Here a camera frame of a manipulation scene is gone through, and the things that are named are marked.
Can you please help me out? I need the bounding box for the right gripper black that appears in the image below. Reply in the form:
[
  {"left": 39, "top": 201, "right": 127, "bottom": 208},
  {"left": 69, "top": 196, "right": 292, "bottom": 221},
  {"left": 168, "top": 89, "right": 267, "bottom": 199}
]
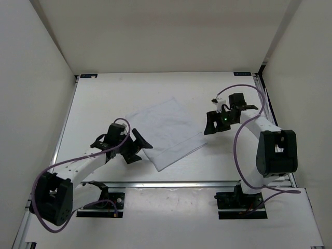
[{"left": 204, "top": 109, "right": 238, "bottom": 135}]

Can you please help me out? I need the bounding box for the right blue corner sticker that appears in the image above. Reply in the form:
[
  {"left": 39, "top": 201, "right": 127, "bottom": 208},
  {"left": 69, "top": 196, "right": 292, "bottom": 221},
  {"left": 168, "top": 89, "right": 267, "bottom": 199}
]
[{"left": 233, "top": 72, "right": 252, "bottom": 76}]

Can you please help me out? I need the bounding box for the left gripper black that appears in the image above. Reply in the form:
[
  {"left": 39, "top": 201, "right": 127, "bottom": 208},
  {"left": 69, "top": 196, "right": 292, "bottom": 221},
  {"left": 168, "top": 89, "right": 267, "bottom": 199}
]
[{"left": 115, "top": 128, "right": 152, "bottom": 163}]

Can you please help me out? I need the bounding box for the white front cover board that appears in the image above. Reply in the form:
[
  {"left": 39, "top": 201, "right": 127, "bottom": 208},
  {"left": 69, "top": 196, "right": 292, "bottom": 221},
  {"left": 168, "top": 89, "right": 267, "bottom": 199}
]
[{"left": 25, "top": 188, "right": 323, "bottom": 248}]

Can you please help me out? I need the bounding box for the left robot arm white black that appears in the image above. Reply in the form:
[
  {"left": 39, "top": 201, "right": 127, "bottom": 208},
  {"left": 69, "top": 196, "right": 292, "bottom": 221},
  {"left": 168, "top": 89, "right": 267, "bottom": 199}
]
[{"left": 29, "top": 123, "right": 152, "bottom": 226}]

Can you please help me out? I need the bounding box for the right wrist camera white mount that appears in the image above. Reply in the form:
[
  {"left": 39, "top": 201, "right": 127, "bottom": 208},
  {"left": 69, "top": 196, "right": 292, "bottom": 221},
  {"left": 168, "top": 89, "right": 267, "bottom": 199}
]
[{"left": 211, "top": 98, "right": 226, "bottom": 113}]

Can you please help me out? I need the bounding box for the white skirt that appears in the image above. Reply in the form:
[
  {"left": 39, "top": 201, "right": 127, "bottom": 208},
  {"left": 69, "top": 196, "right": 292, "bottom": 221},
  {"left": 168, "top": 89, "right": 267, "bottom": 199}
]
[{"left": 126, "top": 98, "right": 207, "bottom": 172}]

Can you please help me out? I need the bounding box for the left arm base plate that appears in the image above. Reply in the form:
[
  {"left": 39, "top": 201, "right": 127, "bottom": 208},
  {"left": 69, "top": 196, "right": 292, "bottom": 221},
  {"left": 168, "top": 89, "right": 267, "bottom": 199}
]
[{"left": 76, "top": 189, "right": 125, "bottom": 218}]

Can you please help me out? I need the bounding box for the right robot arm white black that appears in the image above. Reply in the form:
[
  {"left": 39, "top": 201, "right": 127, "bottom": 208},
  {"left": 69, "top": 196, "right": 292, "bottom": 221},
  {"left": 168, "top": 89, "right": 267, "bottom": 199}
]
[{"left": 204, "top": 93, "right": 298, "bottom": 210}]

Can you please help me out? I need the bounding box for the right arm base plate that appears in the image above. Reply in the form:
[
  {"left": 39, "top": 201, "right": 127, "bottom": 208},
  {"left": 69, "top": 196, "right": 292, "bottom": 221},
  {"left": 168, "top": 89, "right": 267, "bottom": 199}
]
[{"left": 214, "top": 192, "right": 268, "bottom": 220}]

